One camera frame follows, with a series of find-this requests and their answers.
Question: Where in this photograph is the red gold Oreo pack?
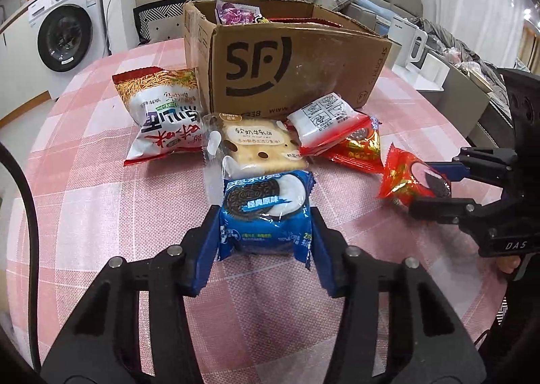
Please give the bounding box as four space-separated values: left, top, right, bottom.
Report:
378 144 451 207

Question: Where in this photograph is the blue Oreo cookie pack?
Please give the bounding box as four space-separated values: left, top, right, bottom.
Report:
217 170 316 268

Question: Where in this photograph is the purple grape candy bag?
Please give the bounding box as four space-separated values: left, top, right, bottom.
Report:
215 0 269 26

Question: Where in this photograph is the red triangular chip bag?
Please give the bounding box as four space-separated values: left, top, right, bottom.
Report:
268 18 342 28

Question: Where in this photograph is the person's right hand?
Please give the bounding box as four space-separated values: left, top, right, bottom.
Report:
496 256 521 274

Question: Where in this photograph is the red gold snack pack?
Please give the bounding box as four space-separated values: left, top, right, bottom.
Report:
321 116 383 174

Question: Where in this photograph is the pink plaid tablecloth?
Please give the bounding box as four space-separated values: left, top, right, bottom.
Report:
26 39 506 383

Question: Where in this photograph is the white electric kettle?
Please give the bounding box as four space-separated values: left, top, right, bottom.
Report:
388 16 428 68

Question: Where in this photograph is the red white small snack pack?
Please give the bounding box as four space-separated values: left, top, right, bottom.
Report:
288 92 371 157

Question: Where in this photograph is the SF cardboard box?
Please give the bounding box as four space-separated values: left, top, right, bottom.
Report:
183 0 392 119

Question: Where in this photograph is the clear cracker sandwich pack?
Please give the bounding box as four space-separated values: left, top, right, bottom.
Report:
203 113 308 179

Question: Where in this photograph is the white red noodle snack bag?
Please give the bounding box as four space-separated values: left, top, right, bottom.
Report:
112 66 204 166

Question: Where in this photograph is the white washing machine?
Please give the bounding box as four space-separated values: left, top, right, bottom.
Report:
27 0 109 100

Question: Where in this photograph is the black patterned chair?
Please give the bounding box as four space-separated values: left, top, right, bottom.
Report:
134 0 192 45

